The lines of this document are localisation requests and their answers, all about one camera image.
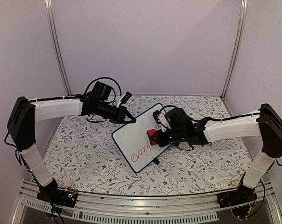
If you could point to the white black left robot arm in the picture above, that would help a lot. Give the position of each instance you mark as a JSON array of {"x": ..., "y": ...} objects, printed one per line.
[{"x": 28, "y": 113}]

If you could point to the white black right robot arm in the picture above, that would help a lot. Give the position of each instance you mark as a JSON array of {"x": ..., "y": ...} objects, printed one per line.
[{"x": 263, "y": 123}]

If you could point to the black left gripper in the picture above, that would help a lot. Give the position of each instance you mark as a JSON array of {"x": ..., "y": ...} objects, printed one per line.
[{"x": 123, "y": 112}]

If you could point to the left rear aluminium post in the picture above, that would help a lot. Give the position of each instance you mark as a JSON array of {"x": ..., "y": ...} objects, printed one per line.
[{"x": 56, "y": 45}]

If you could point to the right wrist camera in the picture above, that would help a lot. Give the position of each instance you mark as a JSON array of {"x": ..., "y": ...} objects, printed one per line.
[{"x": 175, "y": 119}]

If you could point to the small whiteboard blue frame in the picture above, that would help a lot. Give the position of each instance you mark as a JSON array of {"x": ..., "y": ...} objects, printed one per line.
[{"x": 133, "y": 142}]

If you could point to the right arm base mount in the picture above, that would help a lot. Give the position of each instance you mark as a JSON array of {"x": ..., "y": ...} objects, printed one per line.
[{"x": 241, "y": 195}]

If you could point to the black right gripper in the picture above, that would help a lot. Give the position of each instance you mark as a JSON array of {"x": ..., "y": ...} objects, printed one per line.
[{"x": 161, "y": 142}]

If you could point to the aluminium post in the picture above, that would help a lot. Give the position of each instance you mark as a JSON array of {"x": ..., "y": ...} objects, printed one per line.
[
  {"x": 56, "y": 45},
  {"x": 236, "y": 48}
]

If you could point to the right rear aluminium post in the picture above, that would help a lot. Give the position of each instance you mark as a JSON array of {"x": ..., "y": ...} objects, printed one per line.
[{"x": 236, "y": 48}]

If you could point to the red whiteboard eraser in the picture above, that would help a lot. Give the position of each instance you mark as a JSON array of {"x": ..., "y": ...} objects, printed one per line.
[{"x": 151, "y": 134}]

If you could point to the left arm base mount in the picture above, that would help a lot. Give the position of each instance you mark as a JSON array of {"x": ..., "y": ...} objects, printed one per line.
[{"x": 53, "y": 194}]

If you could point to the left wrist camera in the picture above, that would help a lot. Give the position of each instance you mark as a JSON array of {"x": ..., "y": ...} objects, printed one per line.
[{"x": 122, "y": 99}]

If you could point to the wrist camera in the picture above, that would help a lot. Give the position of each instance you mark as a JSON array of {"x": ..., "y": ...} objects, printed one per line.
[
  {"x": 175, "y": 119},
  {"x": 122, "y": 99}
]

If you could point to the front aluminium rail frame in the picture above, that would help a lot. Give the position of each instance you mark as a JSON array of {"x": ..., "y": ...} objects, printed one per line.
[{"x": 93, "y": 208}]

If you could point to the wire whiteboard stand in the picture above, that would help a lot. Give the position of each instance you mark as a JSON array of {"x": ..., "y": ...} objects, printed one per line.
[{"x": 155, "y": 161}]

